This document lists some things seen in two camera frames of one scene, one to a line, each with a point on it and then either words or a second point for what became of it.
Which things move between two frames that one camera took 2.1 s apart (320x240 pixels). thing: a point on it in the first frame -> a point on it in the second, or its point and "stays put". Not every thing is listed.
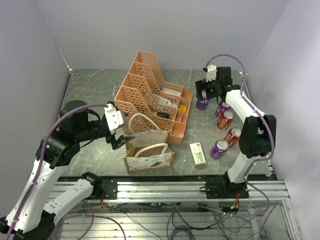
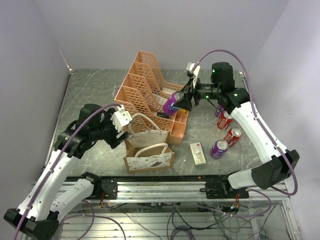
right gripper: x=202 y=85 -> x=186 y=103
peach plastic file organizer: x=150 y=104 stays put
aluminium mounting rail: x=172 y=192 stays put
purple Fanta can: x=202 y=105 -> x=169 y=108
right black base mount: x=225 y=189 stays put
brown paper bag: x=148 y=151 stays put
